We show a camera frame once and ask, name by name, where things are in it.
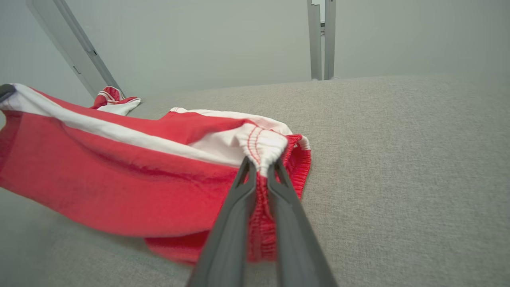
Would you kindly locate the red white-sleeved jersey shirt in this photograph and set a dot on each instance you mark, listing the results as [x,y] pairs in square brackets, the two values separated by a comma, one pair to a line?
[113,99]

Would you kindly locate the red shorts with white stripe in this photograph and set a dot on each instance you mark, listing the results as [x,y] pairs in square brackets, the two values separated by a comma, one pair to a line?
[119,179]

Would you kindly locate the grey metal partition post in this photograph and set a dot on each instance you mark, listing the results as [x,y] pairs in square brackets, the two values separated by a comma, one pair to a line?
[314,40]
[330,40]

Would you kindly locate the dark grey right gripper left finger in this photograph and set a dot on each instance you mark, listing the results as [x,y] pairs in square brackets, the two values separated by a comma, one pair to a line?
[231,239]

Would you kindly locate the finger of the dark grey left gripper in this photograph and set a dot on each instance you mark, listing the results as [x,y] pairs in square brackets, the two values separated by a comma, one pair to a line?
[6,91]

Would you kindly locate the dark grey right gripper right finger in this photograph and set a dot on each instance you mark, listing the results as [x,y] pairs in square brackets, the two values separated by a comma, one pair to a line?
[297,247]

